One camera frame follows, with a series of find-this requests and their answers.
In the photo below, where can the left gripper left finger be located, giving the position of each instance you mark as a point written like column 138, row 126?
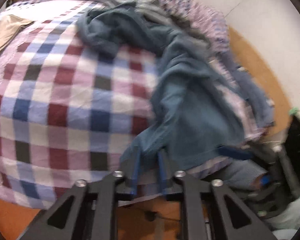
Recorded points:
column 87, row 210

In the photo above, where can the plaid bed sheet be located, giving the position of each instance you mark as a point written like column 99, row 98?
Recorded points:
column 66, row 112

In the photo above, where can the dark blue plush pillow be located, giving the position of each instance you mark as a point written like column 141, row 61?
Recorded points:
column 261, row 105

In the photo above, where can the plaid folded quilt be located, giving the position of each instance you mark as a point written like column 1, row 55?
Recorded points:
column 212, row 24

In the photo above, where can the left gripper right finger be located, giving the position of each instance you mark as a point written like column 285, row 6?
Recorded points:
column 207, row 210

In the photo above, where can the person right hand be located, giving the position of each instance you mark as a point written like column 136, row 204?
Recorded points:
column 260, row 181

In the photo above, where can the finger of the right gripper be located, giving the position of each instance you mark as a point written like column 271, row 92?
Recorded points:
column 235, row 153

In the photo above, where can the tan brown garment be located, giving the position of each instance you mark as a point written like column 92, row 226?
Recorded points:
column 10, row 26

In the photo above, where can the dark teal sweater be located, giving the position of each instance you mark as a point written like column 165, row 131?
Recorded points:
column 191, row 116

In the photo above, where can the wooden headboard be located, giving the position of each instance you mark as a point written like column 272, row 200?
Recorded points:
column 249, row 58

